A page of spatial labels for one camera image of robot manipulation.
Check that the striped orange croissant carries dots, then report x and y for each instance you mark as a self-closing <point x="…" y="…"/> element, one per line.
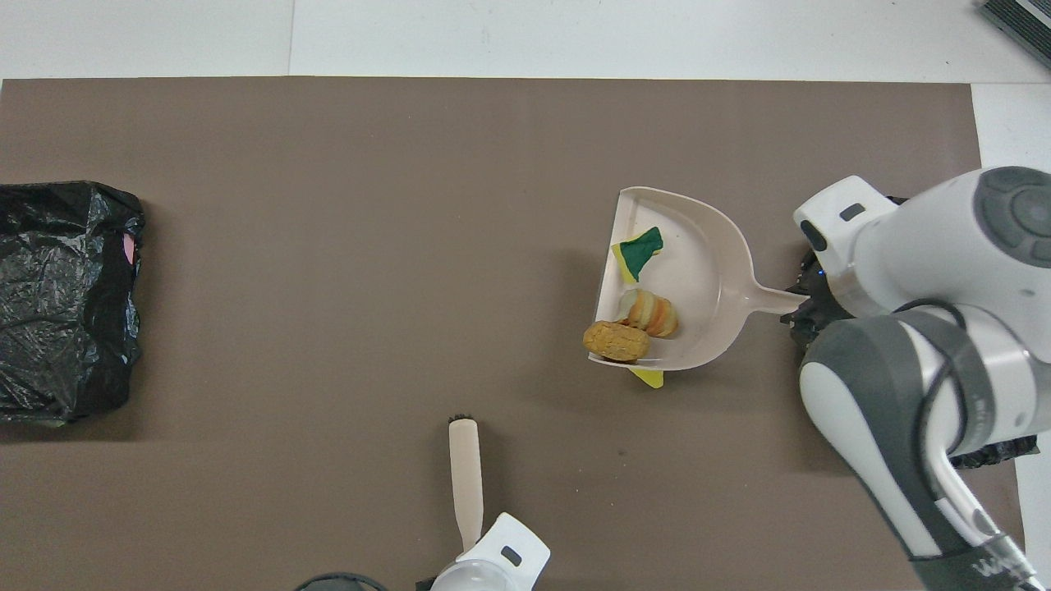
<point x="653" y="313"/>

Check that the black bin with pink spot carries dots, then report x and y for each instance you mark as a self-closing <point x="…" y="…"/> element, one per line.
<point x="57" y="312"/>

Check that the bumpy golden bread roll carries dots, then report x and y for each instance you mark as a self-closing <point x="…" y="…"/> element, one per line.
<point x="616" y="341"/>

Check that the brown table mat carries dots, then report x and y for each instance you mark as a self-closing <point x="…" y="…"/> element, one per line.
<point x="328" y="287"/>

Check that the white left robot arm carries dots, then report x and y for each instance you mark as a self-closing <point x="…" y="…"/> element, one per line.
<point x="493" y="566"/>

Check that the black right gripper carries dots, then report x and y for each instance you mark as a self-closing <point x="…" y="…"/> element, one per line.
<point x="821" y="316"/>

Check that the beige plastic dustpan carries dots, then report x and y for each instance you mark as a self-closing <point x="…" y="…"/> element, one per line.
<point x="706" y="279"/>

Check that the beige hand brush black bristles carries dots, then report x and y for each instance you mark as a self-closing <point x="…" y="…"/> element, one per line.
<point x="466" y="476"/>

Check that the dark ribbed panel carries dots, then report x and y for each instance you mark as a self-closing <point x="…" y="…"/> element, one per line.
<point x="1022" y="25"/>

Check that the black bag lined bin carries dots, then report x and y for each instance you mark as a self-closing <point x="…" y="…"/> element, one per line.
<point x="998" y="451"/>

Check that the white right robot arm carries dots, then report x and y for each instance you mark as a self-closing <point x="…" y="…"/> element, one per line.
<point x="903" y="394"/>

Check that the yellow green scouring sponge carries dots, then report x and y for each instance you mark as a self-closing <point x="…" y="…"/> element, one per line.
<point x="649" y="377"/>
<point x="640" y="250"/>

